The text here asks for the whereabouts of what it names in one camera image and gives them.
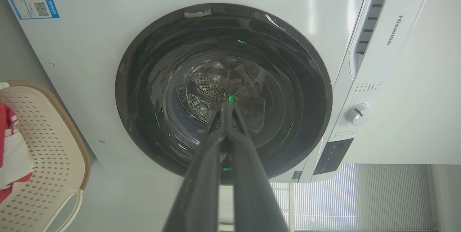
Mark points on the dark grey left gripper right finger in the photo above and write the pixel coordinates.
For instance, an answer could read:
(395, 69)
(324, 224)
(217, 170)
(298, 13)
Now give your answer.
(252, 192)

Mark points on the dark round washing machine door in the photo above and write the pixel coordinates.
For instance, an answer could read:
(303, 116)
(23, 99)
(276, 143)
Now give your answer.
(223, 62)

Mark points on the cream perforated laundry basket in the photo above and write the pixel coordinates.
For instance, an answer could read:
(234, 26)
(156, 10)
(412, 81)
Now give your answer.
(47, 152)

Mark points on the white Hisense washing machine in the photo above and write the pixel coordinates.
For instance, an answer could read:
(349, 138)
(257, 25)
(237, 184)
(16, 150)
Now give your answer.
(108, 44)

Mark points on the white control dial knob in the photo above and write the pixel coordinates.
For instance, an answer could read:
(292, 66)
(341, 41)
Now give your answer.
(357, 114)

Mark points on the white detergent drawer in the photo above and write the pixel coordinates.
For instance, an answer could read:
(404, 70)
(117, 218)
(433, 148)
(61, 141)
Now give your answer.
(392, 19)

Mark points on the white vertical window blinds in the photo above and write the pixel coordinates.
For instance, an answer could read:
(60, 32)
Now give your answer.
(360, 199)

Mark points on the blue energy label sticker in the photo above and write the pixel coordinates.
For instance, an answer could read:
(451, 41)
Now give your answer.
(31, 0)

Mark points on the red and white clothing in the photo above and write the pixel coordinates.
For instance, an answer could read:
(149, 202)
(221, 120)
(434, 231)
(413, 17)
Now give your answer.
(10, 152)

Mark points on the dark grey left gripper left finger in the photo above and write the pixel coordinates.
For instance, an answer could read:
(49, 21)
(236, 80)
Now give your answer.
(201, 188)

